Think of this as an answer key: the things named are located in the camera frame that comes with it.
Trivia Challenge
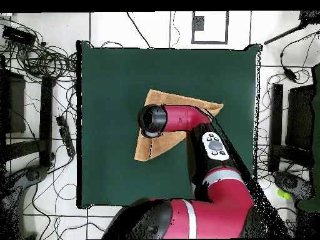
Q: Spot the black equipment case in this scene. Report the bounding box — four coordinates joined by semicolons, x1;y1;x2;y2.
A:
0;69;26;134
286;84;316;151

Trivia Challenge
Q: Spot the black stand bar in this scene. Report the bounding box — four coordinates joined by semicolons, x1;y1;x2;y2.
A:
268;82;284;172
38;75;54;168

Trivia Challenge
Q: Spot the black power adapter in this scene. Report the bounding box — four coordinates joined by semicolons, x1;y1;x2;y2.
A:
282;66;299;84

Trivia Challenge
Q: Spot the dark green tablecloth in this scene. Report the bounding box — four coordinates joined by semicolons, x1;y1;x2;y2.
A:
76;39;263;209

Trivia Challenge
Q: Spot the orange terry towel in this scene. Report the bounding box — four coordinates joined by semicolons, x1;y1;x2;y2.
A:
134;89;224;162

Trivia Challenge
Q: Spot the black stand base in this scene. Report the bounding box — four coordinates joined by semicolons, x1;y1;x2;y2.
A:
0;164;49;239
272;171;316;203

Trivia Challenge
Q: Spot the black tripod pole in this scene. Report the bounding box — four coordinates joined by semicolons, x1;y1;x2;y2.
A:
262;10;320;46

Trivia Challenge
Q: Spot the grey square floor frame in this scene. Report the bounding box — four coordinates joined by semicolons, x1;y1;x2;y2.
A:
191;11;229;45

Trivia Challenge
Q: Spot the black cable bundle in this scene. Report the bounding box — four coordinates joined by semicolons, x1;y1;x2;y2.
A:
0;14;78;83

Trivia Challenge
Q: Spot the black electronics box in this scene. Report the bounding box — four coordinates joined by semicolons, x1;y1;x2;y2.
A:
1;25;38;48

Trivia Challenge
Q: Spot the black power strip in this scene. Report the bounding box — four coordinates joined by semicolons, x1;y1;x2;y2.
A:
55;115;76;158

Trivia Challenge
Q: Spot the small bright green object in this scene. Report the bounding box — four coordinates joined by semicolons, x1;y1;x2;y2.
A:
276;189;292;201

